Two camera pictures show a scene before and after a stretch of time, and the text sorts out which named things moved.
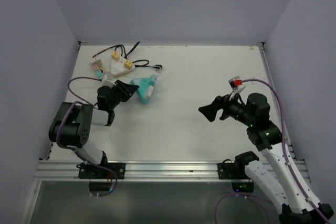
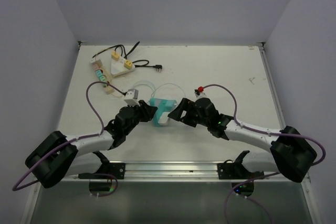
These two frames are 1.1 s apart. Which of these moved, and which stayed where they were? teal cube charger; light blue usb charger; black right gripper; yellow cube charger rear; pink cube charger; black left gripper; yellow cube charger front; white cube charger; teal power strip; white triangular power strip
Moved: teal power strip; light blue usb charger; black left gripper; black right gripper; white cube charger
Stayed: pink cube charger; yellow cube charger front; white triangular power strip; yellow cube charger rear; teal cube charger
